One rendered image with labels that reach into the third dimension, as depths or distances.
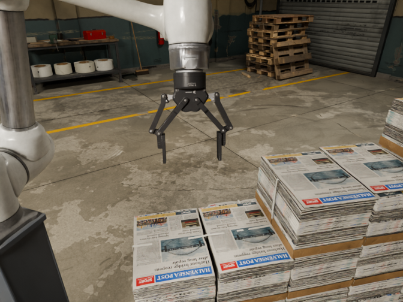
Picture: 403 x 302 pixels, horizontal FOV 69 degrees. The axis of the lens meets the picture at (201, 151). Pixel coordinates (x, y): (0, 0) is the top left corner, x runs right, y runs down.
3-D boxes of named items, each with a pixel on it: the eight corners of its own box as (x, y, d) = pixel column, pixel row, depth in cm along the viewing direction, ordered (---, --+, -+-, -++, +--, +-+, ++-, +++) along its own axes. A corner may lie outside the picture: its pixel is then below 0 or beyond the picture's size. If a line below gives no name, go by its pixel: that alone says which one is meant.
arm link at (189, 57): (211, 42, 63) (211, 71, 64) (205, 47, 71) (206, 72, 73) (168, 43, 62) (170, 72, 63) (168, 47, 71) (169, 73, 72)
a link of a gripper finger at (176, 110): (189, 100, 68) (185, 96, 67) (159, 137, 69) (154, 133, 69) (188, 99, 71) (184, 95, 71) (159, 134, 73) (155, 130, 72)
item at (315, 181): (261, 157, 128) (261, 155, 128) (320, 151, 133) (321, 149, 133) (302, 210, 97) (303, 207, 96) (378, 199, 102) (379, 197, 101)
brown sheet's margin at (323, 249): (254, 197, 140) (255, 190, 138) (310, 190, 145) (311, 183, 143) (291, 259, 107) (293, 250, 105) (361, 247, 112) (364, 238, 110)
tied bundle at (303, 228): (253, 198, 140) (258, 156, 129) (310, 191, 145) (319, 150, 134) (291, 260, 107) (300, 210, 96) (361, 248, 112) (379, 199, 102)
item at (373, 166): (317, 148, 136) (318, 146, 136) (372, 142, 141) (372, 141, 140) (373, 195, 104) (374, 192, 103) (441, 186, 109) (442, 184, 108)
